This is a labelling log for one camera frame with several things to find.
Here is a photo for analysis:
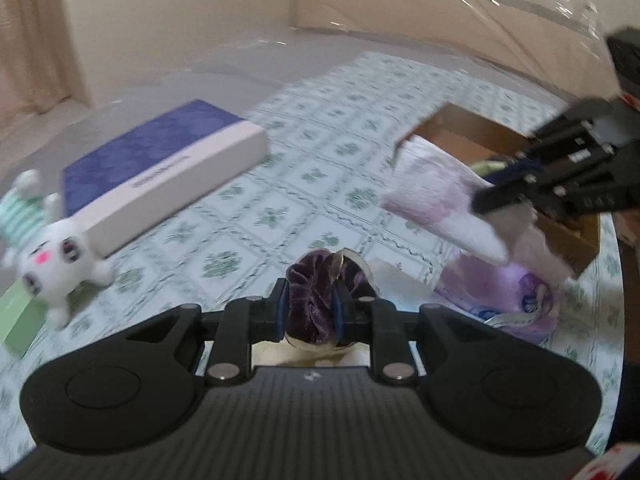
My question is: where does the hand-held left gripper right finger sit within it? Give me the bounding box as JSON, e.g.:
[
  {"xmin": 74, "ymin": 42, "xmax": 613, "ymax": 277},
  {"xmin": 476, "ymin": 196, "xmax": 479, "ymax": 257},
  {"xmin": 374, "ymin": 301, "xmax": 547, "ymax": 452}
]
[{"xmin": 332, "ymin": 277, "xmax": 501, "ymax": 386}]

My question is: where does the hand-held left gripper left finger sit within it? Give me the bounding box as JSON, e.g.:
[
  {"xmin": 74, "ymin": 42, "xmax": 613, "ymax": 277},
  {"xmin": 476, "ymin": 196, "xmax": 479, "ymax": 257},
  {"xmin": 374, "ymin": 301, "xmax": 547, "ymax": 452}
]
[{"xmin": 125, "ymin": 277, "xmax": 291, "ymax": 386}]

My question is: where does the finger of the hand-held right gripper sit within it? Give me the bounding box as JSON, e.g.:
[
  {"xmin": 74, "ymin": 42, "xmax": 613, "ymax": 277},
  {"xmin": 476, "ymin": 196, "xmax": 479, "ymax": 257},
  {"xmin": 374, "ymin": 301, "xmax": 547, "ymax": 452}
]
[
  {"xmin": 472, "ymin": 147, "xmax": 632, "ymax": 222},
  {"xmin": 530, "ymin": 97, "xmax": 622, "ymax": 162}
]

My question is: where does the purple velvet scrunchie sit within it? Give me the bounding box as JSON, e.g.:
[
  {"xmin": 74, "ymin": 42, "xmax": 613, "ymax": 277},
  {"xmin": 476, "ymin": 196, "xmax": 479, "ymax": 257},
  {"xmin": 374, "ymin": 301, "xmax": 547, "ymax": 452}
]
[{"xmin": 285, "ymin": 250, "xmax": 373, "ymax": 346}]

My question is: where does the brown cardboard box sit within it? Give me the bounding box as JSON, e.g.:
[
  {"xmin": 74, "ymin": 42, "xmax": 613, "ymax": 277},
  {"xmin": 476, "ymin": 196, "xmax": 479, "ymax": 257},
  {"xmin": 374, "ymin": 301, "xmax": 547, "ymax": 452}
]
[{"xmin": 392, "ymin": 101, "xmax": 601, "ymax": 278}]

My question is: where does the white lilac soft cloth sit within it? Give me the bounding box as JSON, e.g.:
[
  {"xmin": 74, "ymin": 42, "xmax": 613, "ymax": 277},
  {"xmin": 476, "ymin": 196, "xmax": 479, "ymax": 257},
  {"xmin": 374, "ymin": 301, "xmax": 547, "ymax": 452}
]
[{"xmin": 380, "ymin": 137, "xmax": 576, "ymax": 281}]

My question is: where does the green floral tablecloth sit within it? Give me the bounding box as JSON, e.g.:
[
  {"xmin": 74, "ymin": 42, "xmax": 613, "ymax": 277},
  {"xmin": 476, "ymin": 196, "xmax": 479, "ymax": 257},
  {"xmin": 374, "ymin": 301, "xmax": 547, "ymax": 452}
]
[{"xmin": 0, "ymin": 50, "xmax": 626, "ymax": 461}]

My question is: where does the plastic-wrapped beige board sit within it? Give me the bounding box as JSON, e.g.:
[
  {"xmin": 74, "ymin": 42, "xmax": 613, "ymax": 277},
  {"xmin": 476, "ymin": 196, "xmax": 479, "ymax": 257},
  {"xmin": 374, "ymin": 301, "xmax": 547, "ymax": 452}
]
[{"xmin": 290, "ymin": 0, "xmax": 640, "ymax": 106}]

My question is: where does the flat white purple box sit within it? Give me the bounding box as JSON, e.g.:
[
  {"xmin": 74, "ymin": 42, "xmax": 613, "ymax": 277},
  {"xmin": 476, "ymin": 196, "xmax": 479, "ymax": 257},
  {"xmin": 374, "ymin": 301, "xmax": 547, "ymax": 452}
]
[{"xmin": 60, "ymin": 99, "xmax": 268, "ymax": 257}]

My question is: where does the white plush toy striped hat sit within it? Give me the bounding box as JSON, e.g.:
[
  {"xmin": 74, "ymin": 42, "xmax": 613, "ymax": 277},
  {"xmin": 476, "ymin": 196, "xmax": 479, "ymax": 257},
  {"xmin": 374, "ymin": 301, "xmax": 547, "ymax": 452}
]
[{"xmin": 0, "ymin": 169, "xmax": 116, "ymax": 330}]

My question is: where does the small green carton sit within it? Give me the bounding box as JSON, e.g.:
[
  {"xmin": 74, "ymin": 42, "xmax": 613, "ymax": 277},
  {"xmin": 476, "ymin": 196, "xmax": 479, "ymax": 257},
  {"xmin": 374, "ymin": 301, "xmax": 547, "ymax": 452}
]
[{"xmin": 0, "ymin": 280, "xmax": 76, "ymax": 358}]

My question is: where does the red white patterned clothing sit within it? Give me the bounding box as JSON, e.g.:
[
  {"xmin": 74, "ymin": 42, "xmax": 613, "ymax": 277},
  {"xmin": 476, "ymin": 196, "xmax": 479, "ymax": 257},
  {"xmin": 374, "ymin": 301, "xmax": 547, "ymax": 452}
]
[{"xmin": 575, "ymin": 442, "xmax": 640, "ymax": 480}]

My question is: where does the pink curtain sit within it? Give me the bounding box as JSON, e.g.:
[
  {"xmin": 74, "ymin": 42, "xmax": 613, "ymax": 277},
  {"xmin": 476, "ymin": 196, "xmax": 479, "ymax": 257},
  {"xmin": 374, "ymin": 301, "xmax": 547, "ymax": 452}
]
[{"xmin": 0, "ymin": 0, "xmax": 93, "ymax": 126}]

